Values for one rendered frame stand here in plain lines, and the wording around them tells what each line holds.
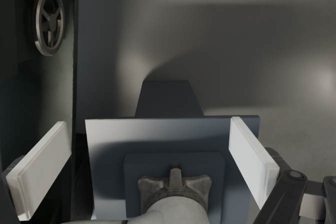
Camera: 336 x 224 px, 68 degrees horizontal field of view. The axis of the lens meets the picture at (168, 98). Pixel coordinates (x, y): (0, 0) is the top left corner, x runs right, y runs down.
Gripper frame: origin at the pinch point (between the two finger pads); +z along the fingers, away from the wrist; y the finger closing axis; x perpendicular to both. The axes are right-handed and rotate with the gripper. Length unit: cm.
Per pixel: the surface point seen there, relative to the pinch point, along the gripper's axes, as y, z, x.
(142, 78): -9, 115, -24
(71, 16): -25, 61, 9
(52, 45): -25, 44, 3
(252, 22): 49, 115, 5
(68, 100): -29, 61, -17
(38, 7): -23.4, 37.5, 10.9
